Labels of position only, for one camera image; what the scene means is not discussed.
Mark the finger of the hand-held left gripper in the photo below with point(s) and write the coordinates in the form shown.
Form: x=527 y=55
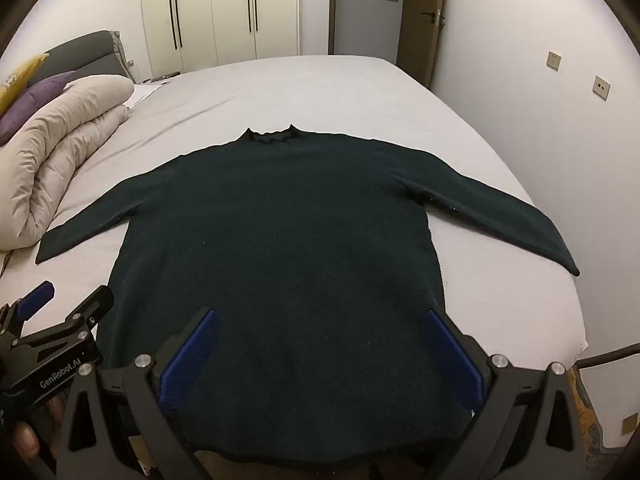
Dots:
x=35 y=300
x=92 y=307

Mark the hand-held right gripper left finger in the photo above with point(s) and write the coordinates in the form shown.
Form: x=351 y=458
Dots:
x=189 y=357

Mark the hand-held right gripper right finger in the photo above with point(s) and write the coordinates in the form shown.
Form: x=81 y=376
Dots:
x=452 y=360

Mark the dark green sweater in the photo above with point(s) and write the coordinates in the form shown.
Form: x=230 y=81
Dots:
x=280 y=240

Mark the person's left hand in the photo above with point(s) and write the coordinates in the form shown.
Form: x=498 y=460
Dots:
x=27 y=440

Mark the beige folded duvet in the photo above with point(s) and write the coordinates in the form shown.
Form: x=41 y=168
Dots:
x=65 y=130

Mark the purple pillow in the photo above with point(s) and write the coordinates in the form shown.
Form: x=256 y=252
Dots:
x=30 y=102

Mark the yellow pillow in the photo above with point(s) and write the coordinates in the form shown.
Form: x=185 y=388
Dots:
x=15 y=85

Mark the white pillow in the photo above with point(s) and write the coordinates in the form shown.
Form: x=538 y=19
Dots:
x=145 y=94

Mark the grey upholstered headboard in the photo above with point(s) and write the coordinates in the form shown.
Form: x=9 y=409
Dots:
x=85 y=55

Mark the bed with white sheet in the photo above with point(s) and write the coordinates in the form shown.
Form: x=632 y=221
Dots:
x=325 y=95

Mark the brown wooden door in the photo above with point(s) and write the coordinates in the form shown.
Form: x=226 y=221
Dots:
x=420 y=45

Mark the cream wardrobe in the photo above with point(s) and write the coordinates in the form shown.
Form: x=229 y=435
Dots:
x=220 y=10

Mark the white hallway door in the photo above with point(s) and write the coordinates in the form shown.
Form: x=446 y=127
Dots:
x=367 y=30

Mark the brass wall socket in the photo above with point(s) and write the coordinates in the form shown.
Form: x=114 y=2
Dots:
x=601 y=87
x=553 y=60
x=631 y=425

